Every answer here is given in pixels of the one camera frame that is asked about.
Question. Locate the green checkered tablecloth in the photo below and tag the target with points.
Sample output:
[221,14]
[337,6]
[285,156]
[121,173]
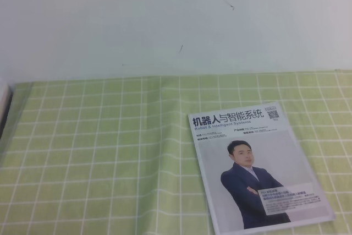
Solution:
[116,156]

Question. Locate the white magazine book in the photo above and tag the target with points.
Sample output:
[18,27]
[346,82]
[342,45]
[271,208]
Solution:
[255,174]

